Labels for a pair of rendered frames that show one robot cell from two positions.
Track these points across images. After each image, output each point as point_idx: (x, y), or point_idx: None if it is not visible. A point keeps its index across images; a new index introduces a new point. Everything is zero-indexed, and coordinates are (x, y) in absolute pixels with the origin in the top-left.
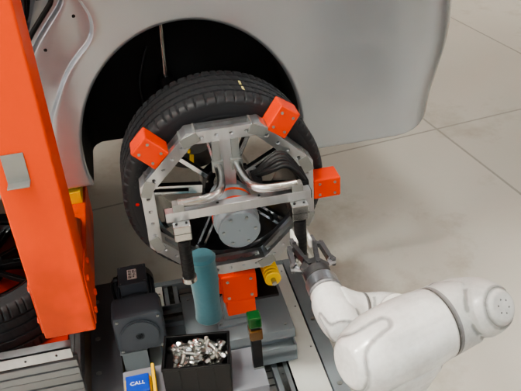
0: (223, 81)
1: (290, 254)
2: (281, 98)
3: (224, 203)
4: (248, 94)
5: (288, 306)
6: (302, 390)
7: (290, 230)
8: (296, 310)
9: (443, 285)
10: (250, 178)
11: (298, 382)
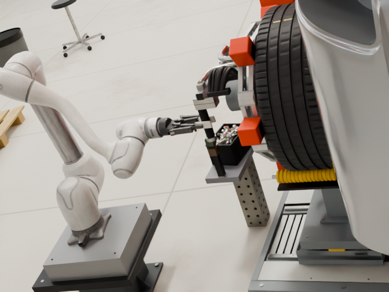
0: (292, 11)
1: (190, 115)
2: (245, 39)
3: (216, 65)
4: (264, 25)
5: (371, 274)
6: (270, 263)
7: (212, 115)
8: (361, 278)
9: (12, 65)
10: (220, 66)
11: (278, 262)
